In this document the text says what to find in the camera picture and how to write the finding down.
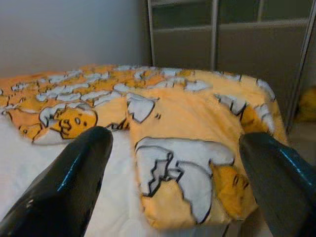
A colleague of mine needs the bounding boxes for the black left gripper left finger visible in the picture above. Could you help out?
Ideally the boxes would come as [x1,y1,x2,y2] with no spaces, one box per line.
[0,126,114,237]

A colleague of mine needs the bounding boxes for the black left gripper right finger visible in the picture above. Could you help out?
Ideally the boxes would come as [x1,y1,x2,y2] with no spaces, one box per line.
[238,132,316,237]

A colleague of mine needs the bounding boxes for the yellow cartoon print blanket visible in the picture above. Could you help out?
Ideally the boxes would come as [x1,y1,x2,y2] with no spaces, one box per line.
[0,64,288,230]

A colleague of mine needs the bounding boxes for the white quilted mattress cover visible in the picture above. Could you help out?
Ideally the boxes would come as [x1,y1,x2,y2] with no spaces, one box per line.
[0,116,270,237]

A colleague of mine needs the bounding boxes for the yellow soft object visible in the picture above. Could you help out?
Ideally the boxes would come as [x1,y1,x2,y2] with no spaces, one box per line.
[298,87,316,122]

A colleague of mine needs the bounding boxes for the grey sliding door wardrobe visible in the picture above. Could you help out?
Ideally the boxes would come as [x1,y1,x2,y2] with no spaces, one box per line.
[147,0,316,131]

